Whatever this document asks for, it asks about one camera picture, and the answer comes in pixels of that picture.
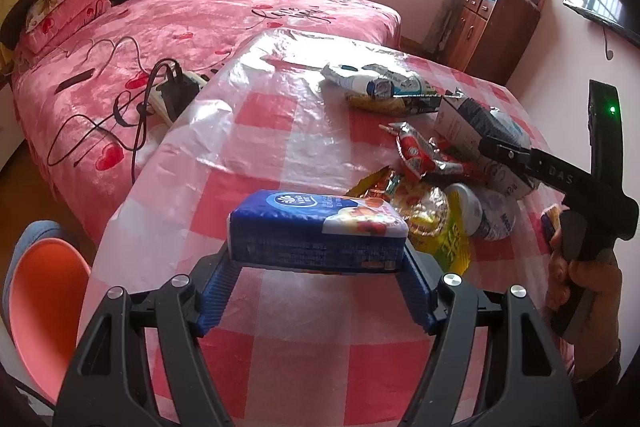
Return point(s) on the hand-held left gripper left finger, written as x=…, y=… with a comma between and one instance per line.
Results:
x=215, y=297

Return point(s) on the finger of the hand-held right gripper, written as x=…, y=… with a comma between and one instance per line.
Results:
x=505, y=154

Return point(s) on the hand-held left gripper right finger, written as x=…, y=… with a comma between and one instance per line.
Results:
x=415, y=287

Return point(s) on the blue tissue pack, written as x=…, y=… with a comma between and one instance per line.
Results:
x=300, y=232

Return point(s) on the white blue green snack packet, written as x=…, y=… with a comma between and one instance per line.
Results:
x=355, y=77

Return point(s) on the person's right hand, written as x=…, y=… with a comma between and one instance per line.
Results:
x=600, y=287

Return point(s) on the white blue milk carton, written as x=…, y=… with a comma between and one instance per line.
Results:
x=460, y=122

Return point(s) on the small blue packet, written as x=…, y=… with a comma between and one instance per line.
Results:
x=549, y=227

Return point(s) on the yellow clear plastic bag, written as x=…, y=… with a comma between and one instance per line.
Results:
x=435, y=227

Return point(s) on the red foil snack packet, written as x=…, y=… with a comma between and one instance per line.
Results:
x=415, y=152

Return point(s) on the gold foil packet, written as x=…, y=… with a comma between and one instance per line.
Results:
x=372, y=184

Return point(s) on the brown wooden cabinet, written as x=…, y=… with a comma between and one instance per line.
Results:
x=505, y=32

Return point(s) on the yellow green snack packet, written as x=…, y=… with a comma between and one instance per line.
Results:
x=380, y=106

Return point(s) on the pink checked tablecloth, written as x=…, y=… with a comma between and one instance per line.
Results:
x=280, y=147

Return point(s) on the orange plastic chair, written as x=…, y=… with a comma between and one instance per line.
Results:
x=45, y=307

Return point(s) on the black phone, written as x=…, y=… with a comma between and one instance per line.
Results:
x=75, y=80

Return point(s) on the bed with pink bedspread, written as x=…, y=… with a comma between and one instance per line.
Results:
x=175, y=22

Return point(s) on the pink folded quilt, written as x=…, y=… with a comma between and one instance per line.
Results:
x=70, y=2

